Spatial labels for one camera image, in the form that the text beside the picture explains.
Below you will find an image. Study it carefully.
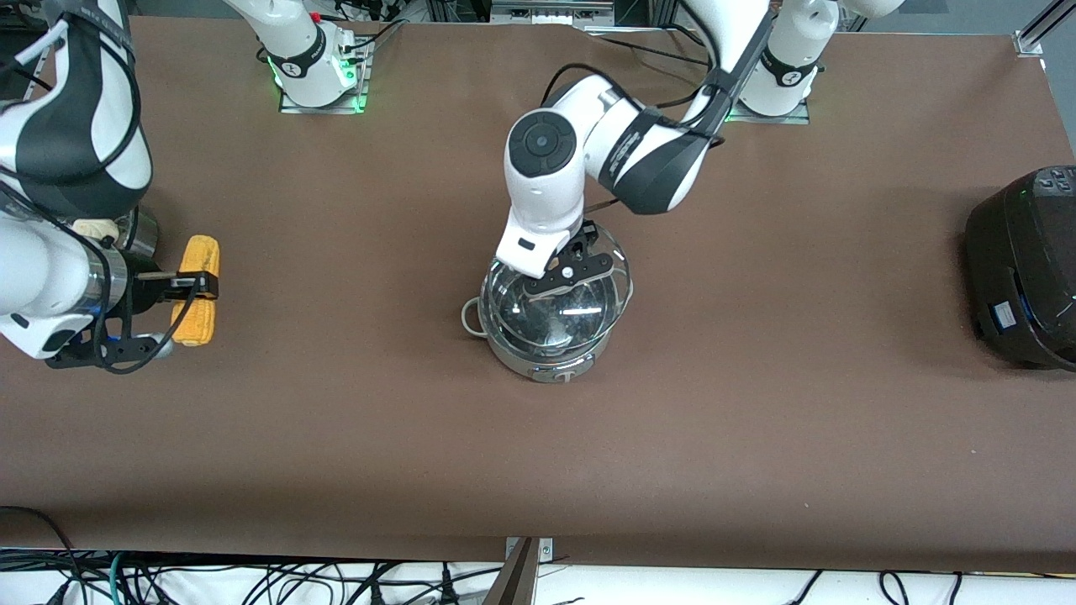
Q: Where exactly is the grey angled bar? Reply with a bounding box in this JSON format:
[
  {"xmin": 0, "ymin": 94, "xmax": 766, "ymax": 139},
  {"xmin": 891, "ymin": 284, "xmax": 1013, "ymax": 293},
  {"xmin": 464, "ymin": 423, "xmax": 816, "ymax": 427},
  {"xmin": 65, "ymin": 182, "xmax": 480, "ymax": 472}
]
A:
[{"xmin": 481, "ymin": 538, "xmax": 539, "ymax": 605}]

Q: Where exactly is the black base power cable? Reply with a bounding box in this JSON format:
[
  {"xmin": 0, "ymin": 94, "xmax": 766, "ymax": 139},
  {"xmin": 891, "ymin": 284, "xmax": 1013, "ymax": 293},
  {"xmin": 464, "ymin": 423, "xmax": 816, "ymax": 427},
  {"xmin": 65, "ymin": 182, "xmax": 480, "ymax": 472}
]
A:
[
  {"xmin": 588, "ymin": 24, "xmax": 736, "ymax": 72},
  {"xmin": 336, "ymin": 0, "xmax": 409, "ymax": 55}
]

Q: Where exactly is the yellow corn cob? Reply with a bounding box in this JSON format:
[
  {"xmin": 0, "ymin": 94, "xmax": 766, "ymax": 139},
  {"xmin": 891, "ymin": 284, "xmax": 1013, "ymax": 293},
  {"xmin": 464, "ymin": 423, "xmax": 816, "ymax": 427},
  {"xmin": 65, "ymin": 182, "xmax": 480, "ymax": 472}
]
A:
[{"xmin": 171, "ymin": 234, "xmax": 221, "ymax": 348}]

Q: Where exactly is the steel bowl with flat handles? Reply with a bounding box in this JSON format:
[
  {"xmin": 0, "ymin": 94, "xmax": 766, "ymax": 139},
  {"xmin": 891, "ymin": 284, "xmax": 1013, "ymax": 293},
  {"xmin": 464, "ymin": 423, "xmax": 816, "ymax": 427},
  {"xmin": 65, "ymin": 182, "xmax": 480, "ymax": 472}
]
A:
[{"xmin": 71, "ymin": 206, "xmax": 161, "ymax": 257}]

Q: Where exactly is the aluminium frame rail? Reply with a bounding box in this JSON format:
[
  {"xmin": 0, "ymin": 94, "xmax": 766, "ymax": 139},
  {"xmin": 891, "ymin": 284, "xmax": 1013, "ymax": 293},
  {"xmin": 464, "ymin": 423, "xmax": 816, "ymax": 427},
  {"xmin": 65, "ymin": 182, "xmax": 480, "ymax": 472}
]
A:
[{"xmin": 490, "ymin": 0, "xmax": 616, "ymax": 26}]

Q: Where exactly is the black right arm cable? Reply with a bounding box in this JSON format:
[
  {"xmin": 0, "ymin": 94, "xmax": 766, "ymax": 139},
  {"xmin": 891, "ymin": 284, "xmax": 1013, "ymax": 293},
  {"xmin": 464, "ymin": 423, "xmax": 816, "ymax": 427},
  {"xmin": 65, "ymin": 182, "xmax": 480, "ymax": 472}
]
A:
[{"xmin": 92, "ymin": 239, "xmax": 203, "ymax": 375}]

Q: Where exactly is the glass pot lid with knob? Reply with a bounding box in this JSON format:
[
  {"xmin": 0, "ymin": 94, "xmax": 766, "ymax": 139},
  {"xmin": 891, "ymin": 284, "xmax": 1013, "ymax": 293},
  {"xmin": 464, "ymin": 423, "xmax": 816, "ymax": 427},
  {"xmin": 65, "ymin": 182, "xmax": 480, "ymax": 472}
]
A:
[{"xmin": 479, "ymin": 238, "xmax": 631, "ymax": 355}]

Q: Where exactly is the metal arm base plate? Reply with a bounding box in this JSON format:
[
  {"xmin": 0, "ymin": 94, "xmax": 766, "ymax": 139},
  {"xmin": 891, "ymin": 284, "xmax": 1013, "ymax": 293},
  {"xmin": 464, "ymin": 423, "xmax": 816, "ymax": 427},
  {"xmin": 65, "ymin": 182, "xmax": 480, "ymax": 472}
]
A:
[
  {"xmin": 279, "ymin": 38, "xmax": 371, "ymax": 114},
  {"xmin": 721, "ymin": 46, "xmax": 812, "ymax": 125}
]

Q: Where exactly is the black rice cooker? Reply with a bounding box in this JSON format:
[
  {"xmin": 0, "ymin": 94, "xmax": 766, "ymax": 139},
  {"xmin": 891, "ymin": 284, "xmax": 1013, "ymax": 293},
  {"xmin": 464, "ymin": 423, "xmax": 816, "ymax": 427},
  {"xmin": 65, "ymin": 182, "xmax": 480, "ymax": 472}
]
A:
[{"xmin": 963, "ymin": 166, "xmax": 1076, "ymax": 372}]

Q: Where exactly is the aluminium corner profile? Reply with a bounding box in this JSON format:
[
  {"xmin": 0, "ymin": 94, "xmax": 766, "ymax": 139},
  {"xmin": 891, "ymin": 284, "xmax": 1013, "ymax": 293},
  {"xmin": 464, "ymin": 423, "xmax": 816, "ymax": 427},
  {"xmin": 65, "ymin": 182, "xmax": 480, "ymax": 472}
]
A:
[{"xmin": 1013, "ymin": 0, "xmax": 1076, "ymax": 58}]

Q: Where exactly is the brown table cover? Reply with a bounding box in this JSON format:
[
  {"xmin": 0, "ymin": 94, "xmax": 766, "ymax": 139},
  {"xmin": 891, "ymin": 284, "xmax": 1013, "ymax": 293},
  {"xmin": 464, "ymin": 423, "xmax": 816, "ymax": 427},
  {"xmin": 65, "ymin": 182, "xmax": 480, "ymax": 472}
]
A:
[{"xmin": 0, "ymin": 15, "xmax": 1076, "ymax": 574}]

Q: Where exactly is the stainless steel pot with handles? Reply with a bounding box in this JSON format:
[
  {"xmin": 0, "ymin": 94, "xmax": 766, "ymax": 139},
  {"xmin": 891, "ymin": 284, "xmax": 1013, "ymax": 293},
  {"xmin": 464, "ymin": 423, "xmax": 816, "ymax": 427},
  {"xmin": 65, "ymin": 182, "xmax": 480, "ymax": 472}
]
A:
[{"xmin": 461, "ymin": 277, "xmax": 633, "ymax": 384}]

